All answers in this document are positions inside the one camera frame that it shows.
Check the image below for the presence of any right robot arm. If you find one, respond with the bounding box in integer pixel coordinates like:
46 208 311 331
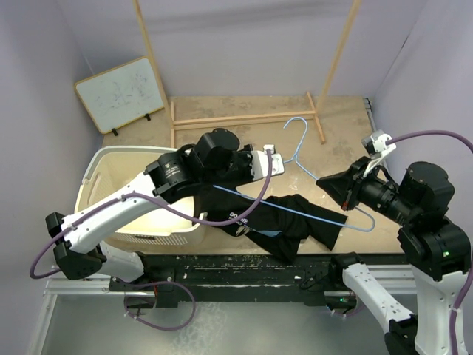
316 157 472 354

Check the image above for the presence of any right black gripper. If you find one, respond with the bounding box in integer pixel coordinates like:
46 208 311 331
316 153 415 221

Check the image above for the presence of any wooden clothes rack frame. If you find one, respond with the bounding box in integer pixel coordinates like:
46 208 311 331
132 0 361 147

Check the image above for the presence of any white plastic laundry basket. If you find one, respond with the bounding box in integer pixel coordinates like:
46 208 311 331
74 145 210 247

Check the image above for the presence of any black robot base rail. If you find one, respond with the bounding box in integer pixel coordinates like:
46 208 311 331
109 254 359 312

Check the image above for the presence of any small whiteboard with wooden frame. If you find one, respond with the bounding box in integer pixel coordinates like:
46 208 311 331
75 57 164 135

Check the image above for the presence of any black printed t shirt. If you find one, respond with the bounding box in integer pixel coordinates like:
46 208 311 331
194 187 347 263

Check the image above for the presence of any light blue wire hanger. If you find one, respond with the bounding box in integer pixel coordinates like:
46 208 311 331
212 116 376 233

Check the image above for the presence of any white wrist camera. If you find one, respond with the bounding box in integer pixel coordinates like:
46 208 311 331
361 130 396 178
251 144 285 181

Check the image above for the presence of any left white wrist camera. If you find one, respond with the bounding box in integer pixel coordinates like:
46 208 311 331
251 144 285 181

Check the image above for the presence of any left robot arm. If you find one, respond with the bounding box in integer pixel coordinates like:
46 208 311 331
47 128 272 290

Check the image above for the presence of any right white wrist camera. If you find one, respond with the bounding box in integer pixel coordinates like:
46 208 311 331
361 130 396 178

